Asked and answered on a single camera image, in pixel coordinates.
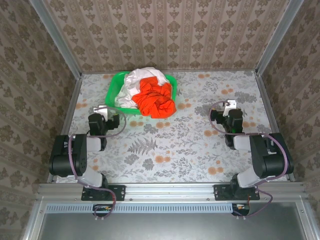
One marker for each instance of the aluminium table side rail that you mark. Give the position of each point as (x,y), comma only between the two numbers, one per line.
(271,115)
(68,115)

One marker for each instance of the orange t-shirt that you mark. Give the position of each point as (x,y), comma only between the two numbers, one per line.
(157,100)

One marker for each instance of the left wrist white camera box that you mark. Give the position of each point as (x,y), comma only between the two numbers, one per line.
(102,110)

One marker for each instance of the grey sheet metal panel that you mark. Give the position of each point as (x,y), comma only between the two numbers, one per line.
(170,227)

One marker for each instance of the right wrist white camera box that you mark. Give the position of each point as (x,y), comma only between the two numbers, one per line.
(230,105)

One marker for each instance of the green plastic basket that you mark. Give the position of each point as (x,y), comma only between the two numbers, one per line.
(111,98)

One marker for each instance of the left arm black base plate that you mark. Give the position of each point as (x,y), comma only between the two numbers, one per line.
(120,193)

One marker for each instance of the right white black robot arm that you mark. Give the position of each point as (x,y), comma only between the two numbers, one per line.
(270,160)

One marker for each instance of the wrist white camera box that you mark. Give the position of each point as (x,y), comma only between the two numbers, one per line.
(230,105)
(102,110)

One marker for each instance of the aluminium frame cross rail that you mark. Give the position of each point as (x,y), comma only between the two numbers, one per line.
(170,191)

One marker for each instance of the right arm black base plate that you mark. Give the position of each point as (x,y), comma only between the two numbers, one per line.
(220,193)

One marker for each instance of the aluminium corner post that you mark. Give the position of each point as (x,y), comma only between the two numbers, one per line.
(56,37)
(277,35)

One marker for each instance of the white t-shirt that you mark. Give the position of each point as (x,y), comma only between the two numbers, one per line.
(131,87)

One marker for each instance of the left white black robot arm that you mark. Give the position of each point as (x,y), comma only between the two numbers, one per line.
(67,160)

